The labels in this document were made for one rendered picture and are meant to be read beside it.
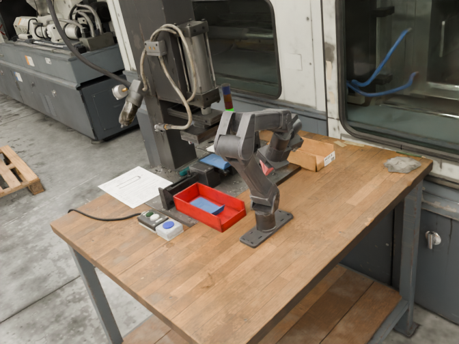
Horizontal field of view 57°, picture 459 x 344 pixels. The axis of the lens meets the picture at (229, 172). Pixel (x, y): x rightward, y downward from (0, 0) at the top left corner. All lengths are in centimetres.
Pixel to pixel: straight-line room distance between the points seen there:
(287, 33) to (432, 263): 122
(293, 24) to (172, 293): 132
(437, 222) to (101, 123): 364
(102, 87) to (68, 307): 260
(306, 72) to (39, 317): 203
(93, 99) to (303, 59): 303
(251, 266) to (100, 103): 367
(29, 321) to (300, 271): 195
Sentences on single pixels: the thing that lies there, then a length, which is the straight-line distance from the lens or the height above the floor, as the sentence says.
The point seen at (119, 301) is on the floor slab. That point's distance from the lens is 269.
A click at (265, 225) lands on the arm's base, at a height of 94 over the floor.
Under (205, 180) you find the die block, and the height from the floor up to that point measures 95.
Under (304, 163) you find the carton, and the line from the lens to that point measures 171.
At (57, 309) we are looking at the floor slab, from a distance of 283.
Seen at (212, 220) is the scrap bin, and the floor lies 94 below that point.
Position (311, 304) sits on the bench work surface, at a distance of 210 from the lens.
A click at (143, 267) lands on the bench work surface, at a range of 138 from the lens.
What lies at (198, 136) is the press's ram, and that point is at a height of 113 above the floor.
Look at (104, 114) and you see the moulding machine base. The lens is 477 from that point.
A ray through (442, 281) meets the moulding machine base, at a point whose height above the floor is 30.
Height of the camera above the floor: 174
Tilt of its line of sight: 28 degrees down
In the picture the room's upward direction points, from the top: 10 degrees counter-clockwise
